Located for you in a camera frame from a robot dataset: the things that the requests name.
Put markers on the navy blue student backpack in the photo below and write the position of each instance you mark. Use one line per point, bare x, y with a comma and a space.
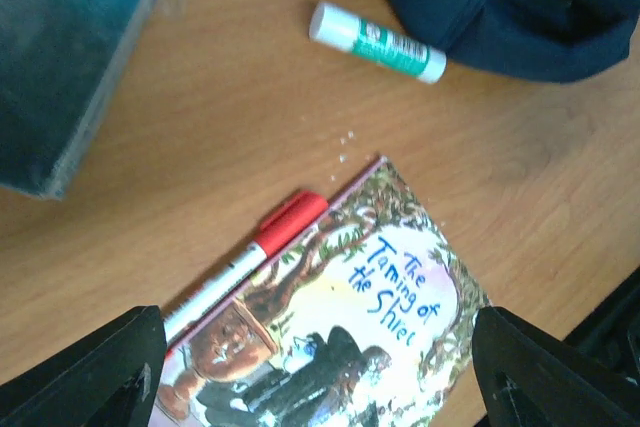
553, 41

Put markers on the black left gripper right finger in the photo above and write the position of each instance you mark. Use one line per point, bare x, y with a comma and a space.
529, 378

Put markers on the dark blue Wuthering Heights book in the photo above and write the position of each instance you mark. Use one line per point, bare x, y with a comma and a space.
61, 61

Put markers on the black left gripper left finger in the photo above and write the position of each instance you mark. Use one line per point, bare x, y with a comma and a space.
108, 378

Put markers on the red capped white marker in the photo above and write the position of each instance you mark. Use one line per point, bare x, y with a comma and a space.
284, 224

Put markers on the Taming of the Shrew book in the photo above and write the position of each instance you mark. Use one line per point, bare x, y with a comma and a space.
365, 319

